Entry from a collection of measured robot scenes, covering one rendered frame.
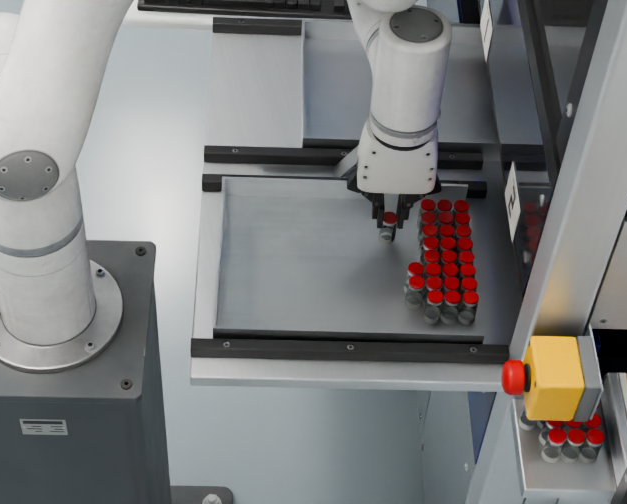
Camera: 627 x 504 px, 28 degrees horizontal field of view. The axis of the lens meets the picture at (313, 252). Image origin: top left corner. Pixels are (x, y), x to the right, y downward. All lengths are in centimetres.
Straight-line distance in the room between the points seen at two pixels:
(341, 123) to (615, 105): 71
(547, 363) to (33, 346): 64
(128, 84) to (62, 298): 173
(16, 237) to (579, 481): 71
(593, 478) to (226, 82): 81
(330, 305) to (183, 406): 100
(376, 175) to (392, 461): 106
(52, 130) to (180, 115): 186
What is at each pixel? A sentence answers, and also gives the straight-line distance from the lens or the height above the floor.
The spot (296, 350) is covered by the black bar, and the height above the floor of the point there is 90.
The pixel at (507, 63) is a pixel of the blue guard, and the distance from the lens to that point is 168.
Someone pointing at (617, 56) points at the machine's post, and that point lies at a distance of 119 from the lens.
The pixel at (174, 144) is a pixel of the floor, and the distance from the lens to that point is 308.
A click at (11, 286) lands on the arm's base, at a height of 98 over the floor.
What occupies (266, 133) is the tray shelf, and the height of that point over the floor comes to 88.
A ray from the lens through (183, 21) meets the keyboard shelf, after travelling 216.
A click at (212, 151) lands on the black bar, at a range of 179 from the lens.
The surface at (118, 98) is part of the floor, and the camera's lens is 320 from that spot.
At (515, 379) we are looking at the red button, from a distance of 144.
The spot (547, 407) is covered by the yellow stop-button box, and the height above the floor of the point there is 99.
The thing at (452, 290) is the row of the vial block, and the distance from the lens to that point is 161.
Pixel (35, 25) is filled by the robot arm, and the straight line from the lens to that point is 128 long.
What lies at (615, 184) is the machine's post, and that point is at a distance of 131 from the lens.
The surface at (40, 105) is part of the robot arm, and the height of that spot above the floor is 130.
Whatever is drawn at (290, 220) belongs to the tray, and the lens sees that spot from 172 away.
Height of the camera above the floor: 217
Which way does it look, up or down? 50 degrees down
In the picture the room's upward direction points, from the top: 4 degrees clockwise
